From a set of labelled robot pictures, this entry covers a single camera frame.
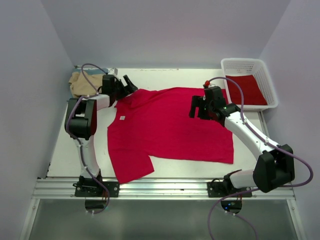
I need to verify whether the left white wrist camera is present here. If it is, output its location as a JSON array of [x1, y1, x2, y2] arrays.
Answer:
[[108, 67, 118, 77]]

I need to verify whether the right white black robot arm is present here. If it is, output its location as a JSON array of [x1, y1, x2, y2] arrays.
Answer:
[[189, 86, 295, 197]]

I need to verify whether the bright red t shirt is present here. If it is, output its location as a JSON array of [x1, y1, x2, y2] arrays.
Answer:
[[107, 87, 234, 184]]

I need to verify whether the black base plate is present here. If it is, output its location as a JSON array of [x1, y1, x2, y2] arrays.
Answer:
[[73, 181, 120, 198], [206, 181, 248, 198]]

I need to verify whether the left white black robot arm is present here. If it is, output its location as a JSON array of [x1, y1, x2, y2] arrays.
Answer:
[[64, 73, 138, 197]]

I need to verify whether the aluminium mounting rail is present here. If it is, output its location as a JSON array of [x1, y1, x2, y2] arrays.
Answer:
[[32, 177, 293, 200]]

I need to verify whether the beige crumpled shirt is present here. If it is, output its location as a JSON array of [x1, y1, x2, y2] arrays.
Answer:
[[68, 72, 103, 98]]

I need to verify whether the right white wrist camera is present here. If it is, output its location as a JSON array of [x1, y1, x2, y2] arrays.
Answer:
[[203, 80, 216, 89]]

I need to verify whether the blue folded shirt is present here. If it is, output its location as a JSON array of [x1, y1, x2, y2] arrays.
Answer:
[[72, 68, 109, 76]]

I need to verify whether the white plastic basket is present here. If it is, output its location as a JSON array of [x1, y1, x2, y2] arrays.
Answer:
[[220, 58, 278, 112]]

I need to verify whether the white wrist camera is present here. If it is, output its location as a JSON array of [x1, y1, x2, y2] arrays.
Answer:
[[108, 67, 118, 77], [203, 80, 216, 89]]

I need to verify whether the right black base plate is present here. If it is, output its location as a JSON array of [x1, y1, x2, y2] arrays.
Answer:
[[206, 181, 248, 198]]

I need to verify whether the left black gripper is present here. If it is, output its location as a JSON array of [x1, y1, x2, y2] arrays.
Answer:
[[112, 75, 137, 101]]

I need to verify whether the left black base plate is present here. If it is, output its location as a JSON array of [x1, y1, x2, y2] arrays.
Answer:
[[73, 181, 120, 198]]

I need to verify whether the dark red folded shirt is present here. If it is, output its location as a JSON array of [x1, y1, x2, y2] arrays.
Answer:
[[226, 75, 268, 106]]

